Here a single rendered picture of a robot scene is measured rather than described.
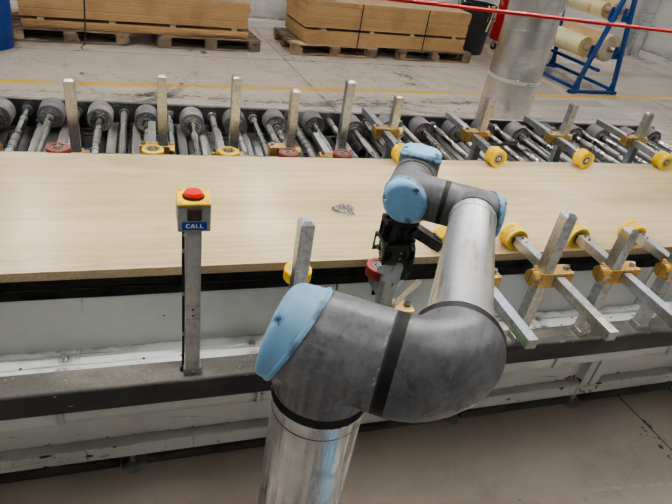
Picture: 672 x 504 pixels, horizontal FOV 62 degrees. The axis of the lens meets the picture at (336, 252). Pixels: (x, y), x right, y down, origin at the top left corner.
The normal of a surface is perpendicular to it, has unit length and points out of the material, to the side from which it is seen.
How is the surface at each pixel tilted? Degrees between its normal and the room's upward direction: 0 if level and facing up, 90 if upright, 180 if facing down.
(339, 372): 73
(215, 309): 90
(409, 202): 90
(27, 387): 0
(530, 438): 0
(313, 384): 88
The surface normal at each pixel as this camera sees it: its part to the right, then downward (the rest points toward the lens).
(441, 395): 0.30, 0.32
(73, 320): 0.27, 0.56
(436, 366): 0.31, -0.22
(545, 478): 0.14, -0.83
